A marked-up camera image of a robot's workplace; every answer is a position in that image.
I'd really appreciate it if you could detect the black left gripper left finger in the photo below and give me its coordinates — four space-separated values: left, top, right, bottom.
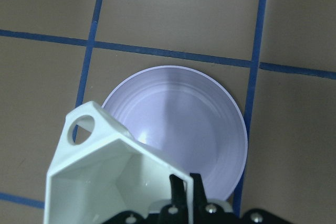
169 174 187 207

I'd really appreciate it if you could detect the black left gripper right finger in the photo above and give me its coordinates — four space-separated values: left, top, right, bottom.
190 173 207 206

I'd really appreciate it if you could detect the white faceted mug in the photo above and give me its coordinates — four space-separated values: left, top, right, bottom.
44 101 194 223

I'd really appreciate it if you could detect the lavender plate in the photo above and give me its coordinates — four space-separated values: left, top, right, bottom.
103 66 248 200

